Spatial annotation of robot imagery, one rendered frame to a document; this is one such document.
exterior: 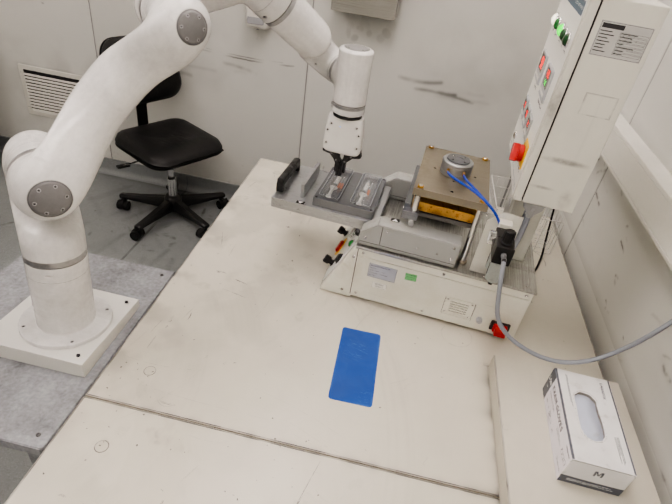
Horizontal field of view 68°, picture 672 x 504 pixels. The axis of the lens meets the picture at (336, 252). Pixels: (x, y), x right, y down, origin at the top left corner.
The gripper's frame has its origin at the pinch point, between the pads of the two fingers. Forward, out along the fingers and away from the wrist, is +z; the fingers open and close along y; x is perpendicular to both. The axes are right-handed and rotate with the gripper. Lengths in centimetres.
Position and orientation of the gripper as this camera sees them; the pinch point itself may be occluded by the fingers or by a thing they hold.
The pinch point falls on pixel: (339, 167)
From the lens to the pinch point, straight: 138.0
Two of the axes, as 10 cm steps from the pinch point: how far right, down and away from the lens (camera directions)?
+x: 2.6, -5.5, 8.0
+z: -1.2, 8.0, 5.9
